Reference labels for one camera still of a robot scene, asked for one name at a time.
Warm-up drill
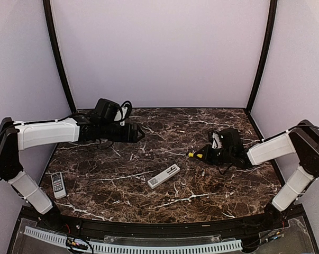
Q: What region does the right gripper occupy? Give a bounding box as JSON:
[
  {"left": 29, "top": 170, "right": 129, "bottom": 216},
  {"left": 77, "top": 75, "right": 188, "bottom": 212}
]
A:
[{"left": 194, "top": 144, "right": 234, "bottom": 166}]

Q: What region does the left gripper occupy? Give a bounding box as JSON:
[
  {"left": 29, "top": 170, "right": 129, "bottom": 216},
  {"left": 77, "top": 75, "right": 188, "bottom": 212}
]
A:
[{"left": 99, "top": 121, "right": 145, "bottom": 143}]

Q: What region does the yellow handled screwdriver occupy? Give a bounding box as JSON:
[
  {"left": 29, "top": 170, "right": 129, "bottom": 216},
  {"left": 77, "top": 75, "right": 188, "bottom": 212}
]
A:
[{"left": 187, "top": 152, "right": 203, "bottom": 159}]

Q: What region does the white remote control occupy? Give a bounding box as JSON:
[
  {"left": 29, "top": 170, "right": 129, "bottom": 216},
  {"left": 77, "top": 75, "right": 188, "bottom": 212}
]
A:
[{"left": 148, "top": 164, "right": 180, "bottom": 189}]

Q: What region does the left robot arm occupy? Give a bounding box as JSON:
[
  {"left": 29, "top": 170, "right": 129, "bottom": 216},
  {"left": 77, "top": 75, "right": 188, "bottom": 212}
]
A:
[{"left": 0, "top": 98, "right": 145, "bottom": 231}]

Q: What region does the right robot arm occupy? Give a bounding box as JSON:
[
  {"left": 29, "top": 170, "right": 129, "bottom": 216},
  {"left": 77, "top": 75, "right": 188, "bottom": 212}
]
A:
[{"left": 187, "top": 120, "right": 319, "bottom": 230}]

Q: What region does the grey remote control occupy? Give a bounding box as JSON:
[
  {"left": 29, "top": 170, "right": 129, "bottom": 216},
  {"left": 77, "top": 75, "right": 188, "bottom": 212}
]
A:
[{"left": 51, "top": 173, "right": 67, "bottom": 199}]

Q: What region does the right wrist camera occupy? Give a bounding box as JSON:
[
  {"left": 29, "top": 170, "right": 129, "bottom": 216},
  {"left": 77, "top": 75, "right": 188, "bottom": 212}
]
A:
[{"left": 208, "top": 131, "right": 222, "bottom": 149}]

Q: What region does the black front rail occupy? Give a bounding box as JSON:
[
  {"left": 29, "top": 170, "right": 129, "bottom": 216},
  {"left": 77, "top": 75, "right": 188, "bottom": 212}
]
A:
[{"left": 37, "top": 206, "right": 303, "bottom": 239}]

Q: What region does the white slotted cable duct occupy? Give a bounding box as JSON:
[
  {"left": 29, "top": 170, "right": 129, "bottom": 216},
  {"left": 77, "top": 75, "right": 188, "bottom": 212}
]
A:
[{"left": 24, "top": 226, "right": 242, "bottom": 253}]

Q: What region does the left black frame post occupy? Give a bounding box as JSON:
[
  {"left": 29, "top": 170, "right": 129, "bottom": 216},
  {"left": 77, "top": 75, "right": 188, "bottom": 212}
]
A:
[{"left": 42, "top": 0, "right": 77, "bottom": 113}]

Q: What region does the black frame post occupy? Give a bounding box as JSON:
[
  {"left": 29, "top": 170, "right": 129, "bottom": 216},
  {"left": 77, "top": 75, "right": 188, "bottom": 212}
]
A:
[
  {"left": 246, "top": 0, "right": 278, "bottom": 114},
  {"left": 42, "top": 0, "right": 77, "bottom": 113}
]

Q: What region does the right black frame post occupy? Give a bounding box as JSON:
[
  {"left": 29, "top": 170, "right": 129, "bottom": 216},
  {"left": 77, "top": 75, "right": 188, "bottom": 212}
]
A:
[{"left": 246, "top": 0, "right": 278, "bottom": 114}]

